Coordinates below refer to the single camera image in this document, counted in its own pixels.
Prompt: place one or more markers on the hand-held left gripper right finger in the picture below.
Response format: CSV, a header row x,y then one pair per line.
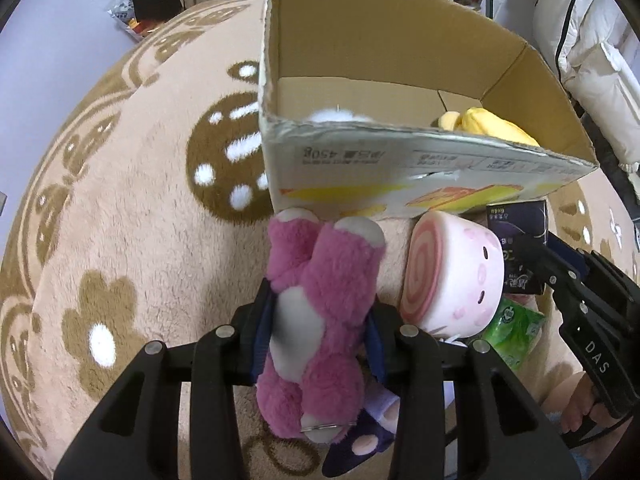
x,y
376,355

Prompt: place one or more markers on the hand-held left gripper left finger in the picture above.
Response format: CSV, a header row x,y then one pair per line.
x,y
261,342

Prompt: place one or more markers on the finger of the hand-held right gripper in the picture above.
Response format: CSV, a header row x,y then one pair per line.
x,y
540,260
570,250

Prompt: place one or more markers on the pink plush bear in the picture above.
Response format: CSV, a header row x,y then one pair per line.
x,y
325,300

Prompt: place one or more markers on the cardboard box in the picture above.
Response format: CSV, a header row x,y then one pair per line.
x,y
380,50

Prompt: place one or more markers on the person's right hand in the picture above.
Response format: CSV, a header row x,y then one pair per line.
x,y
580,410

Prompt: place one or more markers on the dark purple packet box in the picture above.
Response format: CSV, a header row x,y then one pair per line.
x,y
520,220

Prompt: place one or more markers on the green tissue packet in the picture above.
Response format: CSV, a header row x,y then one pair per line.
x,y
515,330

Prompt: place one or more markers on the purple plush toy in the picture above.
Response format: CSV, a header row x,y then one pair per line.
x,y
367,440

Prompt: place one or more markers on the pink swirl roll plush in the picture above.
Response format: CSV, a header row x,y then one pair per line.
x,y
455,275

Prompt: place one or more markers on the yellow plush toy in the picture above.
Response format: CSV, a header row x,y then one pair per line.
x,y
490,122

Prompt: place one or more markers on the beige flower pattern rug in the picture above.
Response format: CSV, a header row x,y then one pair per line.
x,y
140,240

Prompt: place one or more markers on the white puffer jacket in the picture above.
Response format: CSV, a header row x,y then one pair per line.
x,y
600,60

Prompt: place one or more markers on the white plush toy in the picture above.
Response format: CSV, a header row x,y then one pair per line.
x,y
332,116

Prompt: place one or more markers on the clear plastic bag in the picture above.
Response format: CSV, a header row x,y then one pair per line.
x,y
125,12

